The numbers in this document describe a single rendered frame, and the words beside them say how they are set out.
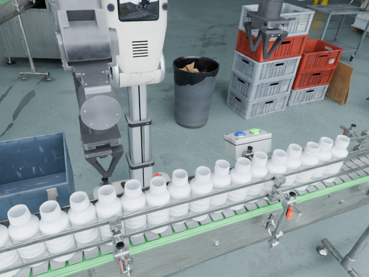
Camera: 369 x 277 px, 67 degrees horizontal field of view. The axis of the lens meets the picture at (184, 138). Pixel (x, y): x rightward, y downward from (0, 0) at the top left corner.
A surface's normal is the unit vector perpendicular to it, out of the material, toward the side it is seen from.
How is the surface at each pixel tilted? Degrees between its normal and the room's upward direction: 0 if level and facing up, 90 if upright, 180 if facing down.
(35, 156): 90
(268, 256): 0
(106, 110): 89
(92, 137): 1
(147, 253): 90
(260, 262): 0
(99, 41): 80
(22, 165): 90
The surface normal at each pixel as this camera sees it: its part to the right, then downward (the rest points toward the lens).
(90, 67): 0.04, -0.82
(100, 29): 0.33, 0.00
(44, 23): 0.06, 0.59
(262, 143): 0.36, 0.25
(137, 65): 0.36, 0.57
